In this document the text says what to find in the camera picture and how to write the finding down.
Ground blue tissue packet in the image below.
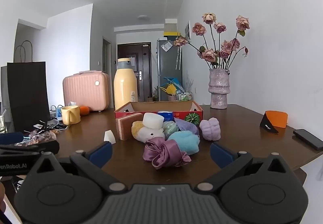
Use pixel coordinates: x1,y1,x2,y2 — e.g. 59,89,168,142
158,111,174,122

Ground small white tissue pack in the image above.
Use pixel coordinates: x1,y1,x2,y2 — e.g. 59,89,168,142
50,104,63,121

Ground pink hard-shell suitcase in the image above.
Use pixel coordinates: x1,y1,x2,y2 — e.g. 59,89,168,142
63,70,110,113

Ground white foam block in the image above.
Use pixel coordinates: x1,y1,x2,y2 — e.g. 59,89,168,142
143,112,164,129

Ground pink and yellow sponge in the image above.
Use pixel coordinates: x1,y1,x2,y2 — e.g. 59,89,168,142
115,112,144,141

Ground lilac fluffy towel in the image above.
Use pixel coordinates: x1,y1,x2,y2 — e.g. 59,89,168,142
199,117,221,141

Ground large yellow thermos bottle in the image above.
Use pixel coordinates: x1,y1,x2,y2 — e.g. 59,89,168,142
113,58,138,111

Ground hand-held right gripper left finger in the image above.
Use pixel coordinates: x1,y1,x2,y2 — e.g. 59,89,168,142
26,141,128,192

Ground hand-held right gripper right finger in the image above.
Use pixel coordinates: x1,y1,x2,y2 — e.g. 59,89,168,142
196,142,297,192

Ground clear glass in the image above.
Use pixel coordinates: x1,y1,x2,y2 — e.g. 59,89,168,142
0,109,8,134

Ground black paper bag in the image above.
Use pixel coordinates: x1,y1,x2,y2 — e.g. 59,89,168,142
7,40,51,132

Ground purple knitted cloth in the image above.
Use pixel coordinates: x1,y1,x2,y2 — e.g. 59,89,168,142
174,117,200,137

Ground purple satin scrunchie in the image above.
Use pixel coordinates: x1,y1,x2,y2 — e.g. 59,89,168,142
143,137,192,169

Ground pale green mesh bath ball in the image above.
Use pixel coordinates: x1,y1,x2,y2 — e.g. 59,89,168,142
161,121,179,136

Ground dark brown door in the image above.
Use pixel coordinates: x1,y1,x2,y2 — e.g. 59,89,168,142
117,43,152,102

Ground grey refrigerator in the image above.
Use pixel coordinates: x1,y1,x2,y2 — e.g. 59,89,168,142
157,37,182,101

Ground blue and yellow bags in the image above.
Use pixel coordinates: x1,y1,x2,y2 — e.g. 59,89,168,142
159,77,182,96

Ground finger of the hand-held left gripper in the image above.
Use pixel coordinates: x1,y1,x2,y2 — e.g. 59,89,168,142
0,140,60,155
0,132,26,144

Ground red pumpkin print cardboard box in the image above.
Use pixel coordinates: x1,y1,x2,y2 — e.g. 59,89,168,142
115,101,203,126

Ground rack of small bottles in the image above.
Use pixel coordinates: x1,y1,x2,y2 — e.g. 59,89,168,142
175,90,193,101

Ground white triangular foam piece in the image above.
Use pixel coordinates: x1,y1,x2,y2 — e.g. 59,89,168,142
104,130,116,144

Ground dried pink roses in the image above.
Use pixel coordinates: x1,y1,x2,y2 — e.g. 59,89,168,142
174,13,250,70

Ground black smartphone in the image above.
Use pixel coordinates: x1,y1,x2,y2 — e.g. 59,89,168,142
293,129,323,151

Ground pile of candy wrappers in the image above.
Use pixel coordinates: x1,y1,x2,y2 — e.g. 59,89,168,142
24,129,57,146

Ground yellow mug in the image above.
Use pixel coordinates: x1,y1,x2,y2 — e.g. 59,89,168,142
61,105,81,125

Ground yellow and white plush toy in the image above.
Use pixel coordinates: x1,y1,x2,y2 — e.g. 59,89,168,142
131,120,166,143

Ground pink textured vase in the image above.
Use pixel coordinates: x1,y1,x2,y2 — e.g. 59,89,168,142
208,69,231,109

